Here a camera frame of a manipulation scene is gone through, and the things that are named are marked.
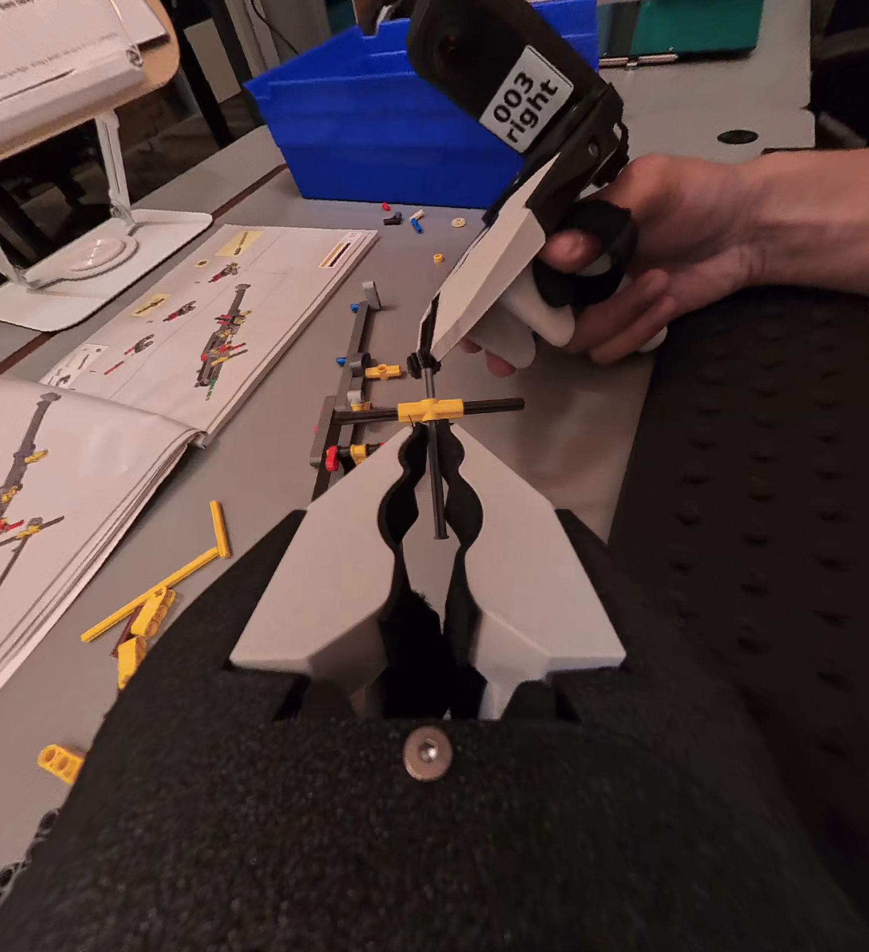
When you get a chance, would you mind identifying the teal plastic crate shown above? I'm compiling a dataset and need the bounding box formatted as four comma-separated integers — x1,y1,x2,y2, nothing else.
600,0,766,59

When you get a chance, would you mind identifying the open instruction booklet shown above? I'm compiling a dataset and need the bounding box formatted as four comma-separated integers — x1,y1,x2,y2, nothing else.
0,223,379,737

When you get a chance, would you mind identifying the long grey beam assembly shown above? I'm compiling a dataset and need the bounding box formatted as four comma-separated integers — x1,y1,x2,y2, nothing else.
310,281,404,492

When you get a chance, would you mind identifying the yellow short toy beam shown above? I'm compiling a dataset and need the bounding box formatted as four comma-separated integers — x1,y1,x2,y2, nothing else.
115,636,148,691

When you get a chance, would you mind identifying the black dimpled foam pad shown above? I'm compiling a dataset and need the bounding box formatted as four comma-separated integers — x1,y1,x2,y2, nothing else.
607,286,869,952

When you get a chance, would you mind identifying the blue storage bin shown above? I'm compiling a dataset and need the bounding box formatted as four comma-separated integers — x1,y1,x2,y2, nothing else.
243,0,601,211

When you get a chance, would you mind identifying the yellow angled toy beam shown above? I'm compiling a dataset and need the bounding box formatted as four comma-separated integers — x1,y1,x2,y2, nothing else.
129,586,179,638

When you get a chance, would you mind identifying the person's right hand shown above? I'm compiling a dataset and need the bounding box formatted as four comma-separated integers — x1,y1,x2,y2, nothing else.
460,154,766,378

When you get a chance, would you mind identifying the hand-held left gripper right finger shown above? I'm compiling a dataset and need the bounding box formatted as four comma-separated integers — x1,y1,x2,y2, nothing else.
442,424,626,719

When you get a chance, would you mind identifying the yellow thin T-shaped beam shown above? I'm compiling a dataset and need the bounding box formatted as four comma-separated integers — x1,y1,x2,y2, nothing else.
79,500,232,644

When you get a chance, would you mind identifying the yellow stubby holed beam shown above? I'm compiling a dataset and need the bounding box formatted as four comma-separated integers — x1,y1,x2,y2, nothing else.
37,743,86,786

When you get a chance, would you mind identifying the yellow connector with black axles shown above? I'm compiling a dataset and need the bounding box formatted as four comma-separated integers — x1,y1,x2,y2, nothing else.
332,372,526,541

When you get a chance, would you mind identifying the pile of small toy pins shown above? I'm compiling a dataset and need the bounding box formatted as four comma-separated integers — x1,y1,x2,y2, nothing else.
379,201,469,266

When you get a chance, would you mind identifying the wooden board book stand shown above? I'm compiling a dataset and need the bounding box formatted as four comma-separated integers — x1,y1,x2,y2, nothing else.
0,0,214,333

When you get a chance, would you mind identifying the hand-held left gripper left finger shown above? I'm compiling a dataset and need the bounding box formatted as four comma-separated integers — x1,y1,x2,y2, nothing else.
230,426,417,717

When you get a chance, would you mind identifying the pile of black grey parts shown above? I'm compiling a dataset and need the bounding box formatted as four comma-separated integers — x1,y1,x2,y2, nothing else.
0,809,61,952

